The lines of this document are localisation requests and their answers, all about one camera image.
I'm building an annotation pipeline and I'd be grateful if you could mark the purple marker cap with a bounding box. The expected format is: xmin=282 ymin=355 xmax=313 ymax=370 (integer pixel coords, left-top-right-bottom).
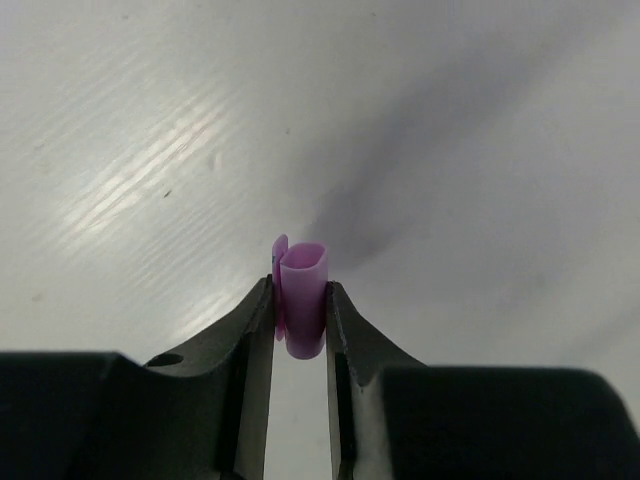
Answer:
xmin=272 ymin=234 xmax=329 ymax=360

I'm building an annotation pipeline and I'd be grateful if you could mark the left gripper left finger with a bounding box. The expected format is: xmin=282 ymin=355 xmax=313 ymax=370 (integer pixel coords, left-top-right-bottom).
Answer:
xmin=1 ymin=278 xmax=274 ymax=479

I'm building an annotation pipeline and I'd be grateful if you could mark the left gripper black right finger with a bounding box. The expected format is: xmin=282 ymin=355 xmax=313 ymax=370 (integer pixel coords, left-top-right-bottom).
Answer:
xmin=326 ymin=282 xmax=639 ymax=479

